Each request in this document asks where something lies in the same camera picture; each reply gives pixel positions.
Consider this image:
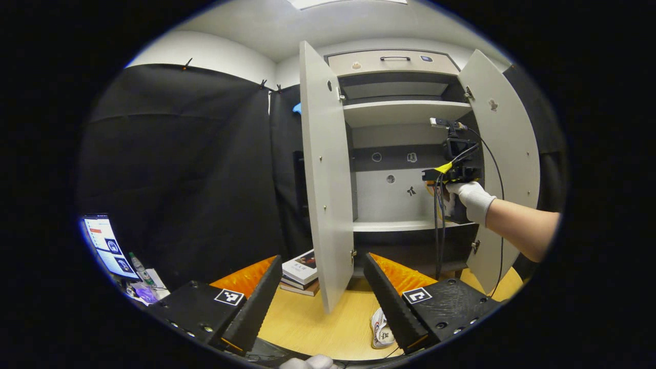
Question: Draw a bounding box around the purple packet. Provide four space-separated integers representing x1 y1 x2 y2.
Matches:
131 284 160 305

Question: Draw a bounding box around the white paper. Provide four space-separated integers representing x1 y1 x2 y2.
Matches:
146 268 171 300

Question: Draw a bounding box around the large ceiling light panel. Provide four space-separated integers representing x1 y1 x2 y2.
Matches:
286 0 409 11

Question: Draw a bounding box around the black backdrop cloth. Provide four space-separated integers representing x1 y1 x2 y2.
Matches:
76 63 568 293

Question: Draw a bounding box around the computer monitor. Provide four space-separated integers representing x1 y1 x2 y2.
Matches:
81 214 140 280

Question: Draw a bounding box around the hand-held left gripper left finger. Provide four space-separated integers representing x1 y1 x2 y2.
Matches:
148 255 283 355

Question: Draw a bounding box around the beige cabinet drawer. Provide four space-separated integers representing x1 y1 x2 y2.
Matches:
327 50 460 77

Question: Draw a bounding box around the light grey cabinet door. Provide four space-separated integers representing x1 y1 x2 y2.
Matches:
299 41 355 314
457 49 541 295

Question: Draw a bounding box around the brown cover book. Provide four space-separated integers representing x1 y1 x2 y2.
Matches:
279 281 320 297

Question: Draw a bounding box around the black cable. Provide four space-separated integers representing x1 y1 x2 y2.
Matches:
433 174 446 281
464 126 505 300

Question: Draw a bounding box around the clear plastic bottle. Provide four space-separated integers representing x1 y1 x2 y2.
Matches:
128 251 157 288

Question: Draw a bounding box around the white cover book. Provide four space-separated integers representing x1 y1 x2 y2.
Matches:
282 250 318 285

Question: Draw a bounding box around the grey shoe cabinet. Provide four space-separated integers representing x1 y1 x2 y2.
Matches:
324 49 485 280

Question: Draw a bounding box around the white canvas shoe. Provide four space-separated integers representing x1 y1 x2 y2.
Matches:
370 307 396 350

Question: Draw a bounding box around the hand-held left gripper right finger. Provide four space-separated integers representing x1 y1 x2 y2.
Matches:
363 253 505 355

